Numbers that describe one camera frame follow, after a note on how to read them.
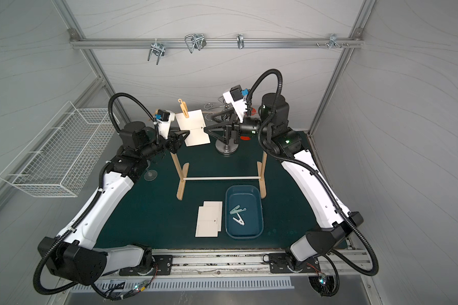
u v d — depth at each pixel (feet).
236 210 2.85
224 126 1.56
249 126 1.65
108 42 2.57
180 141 2.15
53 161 2.17
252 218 2.78
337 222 1.30
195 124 2.25
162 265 2.41
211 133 1.70
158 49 2.63
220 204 2.97
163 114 1.88
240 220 2.75
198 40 2.51
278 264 2.40
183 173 3.22
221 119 1.88
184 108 2.12
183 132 2.17
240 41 2.57
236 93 1.53
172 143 2.05
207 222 2.82
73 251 1.22
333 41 2.50
